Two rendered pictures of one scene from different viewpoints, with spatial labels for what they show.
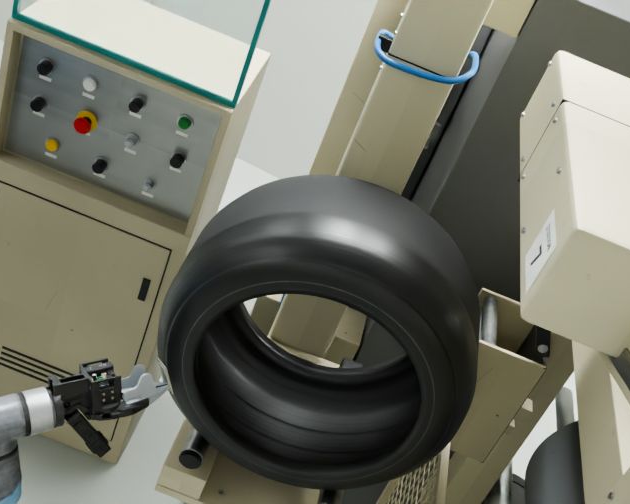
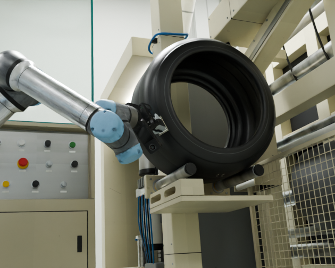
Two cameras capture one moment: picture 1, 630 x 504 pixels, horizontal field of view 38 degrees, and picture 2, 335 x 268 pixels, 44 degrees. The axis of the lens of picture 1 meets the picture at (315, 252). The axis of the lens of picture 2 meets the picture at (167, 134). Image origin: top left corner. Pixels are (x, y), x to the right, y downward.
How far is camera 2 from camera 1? 1.75 m
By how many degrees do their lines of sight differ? 54
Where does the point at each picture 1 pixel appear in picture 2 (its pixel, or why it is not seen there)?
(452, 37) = (176, 24)
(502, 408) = (272, 150)
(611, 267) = not seen: outside the picture
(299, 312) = not seen: hidden behind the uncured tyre
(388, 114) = not seen: hidden behind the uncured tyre
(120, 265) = (62, 234)
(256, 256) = (174, 47)
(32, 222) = (4, 231)
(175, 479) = (189, 185)
